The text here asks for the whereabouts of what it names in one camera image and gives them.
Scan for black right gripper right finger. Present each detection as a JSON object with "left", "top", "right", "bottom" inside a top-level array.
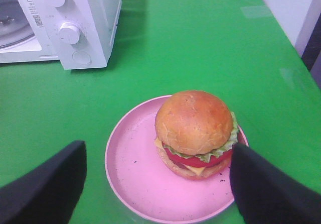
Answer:
[{"left": 230, "top": 143, "right": 320, "bottom": 223}]

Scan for round door release button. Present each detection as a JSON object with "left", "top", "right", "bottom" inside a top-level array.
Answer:
[{"left": 72, "top": 51, "right": 91, "bottom": 66}]

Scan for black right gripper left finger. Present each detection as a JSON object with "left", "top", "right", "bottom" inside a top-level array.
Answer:
[{"left": 1, "top": 140, "right": 87, "bottom": 223}]

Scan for burger with cheese and tomato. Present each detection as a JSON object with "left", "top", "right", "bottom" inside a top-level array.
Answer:
[{"left": 154, "top": 90, "right": 239, "bottom": 180}]

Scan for clear tape patch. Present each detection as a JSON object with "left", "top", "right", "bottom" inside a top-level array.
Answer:
[
  {"left": 240, "top": 5, "right": 273, "bottom": 19},
  {"left": 279, "top": 68, "right": 307, "bottom": 91}
]

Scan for clear tape right patch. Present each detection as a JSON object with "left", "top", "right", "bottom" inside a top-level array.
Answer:
[{"left": 279, "top": 68, "right": 307, "bottom": 91}]

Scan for glass microwave turntable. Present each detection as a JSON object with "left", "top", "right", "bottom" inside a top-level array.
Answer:
[{"left": 1, "top": 0, "right": 34, "bottom": 48}]

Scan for pink round plate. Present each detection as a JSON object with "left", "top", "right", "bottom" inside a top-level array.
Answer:
[{"left": 105, "top": 96, "right": 234, "bottom": 223}]

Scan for white microwave oven body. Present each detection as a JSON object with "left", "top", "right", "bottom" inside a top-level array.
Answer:
[{"left": 1, "top": 0, "right": 122, "bottom": 70}]

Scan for green table cloth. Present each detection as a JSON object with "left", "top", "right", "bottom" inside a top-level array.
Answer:
[{"left": 1, "top": 0, "right": 320, "bottom": 223}]

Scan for clear tape far patch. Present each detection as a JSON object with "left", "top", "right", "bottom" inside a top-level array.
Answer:
[{"left": 240, "top": 5, "right": 273, "bottom": 19}]

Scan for white timer knob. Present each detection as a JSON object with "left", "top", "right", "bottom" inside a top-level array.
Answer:
[{"left": 58, "top": 22, "right": 81, "bottom": 45}]

